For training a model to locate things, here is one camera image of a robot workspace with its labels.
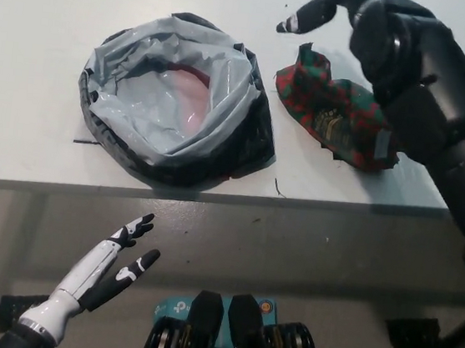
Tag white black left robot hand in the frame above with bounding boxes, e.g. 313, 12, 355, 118
15, 199, 165, 348

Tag black plastic bag grey lining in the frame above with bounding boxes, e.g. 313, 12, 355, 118
68, 1, 291, 197

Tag red green patterned cloth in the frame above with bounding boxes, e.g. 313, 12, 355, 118
264, 39, 412, 177

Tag teal TP-Link box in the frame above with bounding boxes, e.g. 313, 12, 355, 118
149, 285, 282, 348

